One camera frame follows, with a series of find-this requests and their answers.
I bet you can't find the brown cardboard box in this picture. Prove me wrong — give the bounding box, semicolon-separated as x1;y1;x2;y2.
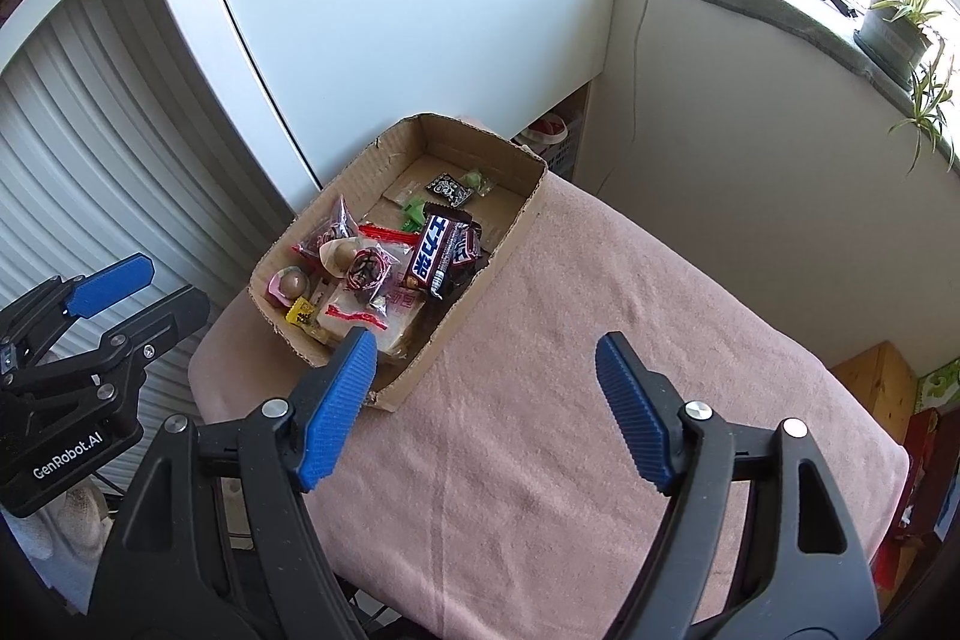
246;113;548;412

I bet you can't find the white power cord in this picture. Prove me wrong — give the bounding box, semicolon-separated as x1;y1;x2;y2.
596;0;683;195

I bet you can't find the white cabinet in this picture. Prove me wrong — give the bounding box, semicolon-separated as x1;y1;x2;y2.
120;0;627;210

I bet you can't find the brown chocolate bar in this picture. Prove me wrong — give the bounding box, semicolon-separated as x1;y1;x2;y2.
403;212;481;298

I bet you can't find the pink braised egg pack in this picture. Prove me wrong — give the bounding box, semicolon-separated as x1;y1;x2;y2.
268;265;312;304

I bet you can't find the pink blanket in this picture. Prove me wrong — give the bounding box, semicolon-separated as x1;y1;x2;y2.
187;119;912;640

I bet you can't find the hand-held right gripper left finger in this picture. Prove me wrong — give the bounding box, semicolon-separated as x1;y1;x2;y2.
94;325;378;640

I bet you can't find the clear red-sealed date packet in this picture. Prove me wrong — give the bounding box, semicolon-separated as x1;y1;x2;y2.
291;194;359;259

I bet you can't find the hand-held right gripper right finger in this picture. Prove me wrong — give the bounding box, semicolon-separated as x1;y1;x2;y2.
595;331;882;640

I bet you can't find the white plastic basket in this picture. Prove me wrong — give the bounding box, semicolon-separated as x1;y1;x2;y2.
514;111;590;180

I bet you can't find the red box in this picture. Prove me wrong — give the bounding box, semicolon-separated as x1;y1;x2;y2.
874;406;960;592

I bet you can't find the wooden stool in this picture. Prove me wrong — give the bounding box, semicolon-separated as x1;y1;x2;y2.
831;342;922;444

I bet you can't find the white fuzzy cloth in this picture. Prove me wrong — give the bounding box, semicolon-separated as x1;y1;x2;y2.
15;471;113;562

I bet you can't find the beige braised egg pack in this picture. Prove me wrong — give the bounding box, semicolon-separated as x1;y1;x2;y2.
319;237;361;277

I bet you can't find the potted spider plant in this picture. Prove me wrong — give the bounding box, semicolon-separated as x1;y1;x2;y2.
855;0;960;176

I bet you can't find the green printed box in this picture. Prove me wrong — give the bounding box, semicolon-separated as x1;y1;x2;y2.
916;364;960;416

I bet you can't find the small black white packet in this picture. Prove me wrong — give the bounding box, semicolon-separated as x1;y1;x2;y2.
424;169;470;202

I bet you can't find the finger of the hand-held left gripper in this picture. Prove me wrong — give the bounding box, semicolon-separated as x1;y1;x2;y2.
0;284;212;402
0;252;156;371

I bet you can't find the clear red-sealed plum packet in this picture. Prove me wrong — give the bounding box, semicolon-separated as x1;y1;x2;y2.
326;224;417;330

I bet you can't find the small brown chocolate packet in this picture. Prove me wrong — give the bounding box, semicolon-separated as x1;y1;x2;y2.
446;220;488;274

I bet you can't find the sliced bread packet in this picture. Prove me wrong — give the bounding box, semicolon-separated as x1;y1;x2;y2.
311;284;428;360

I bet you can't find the white ribbed shutter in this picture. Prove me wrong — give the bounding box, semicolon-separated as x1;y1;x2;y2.
0;0;301;386

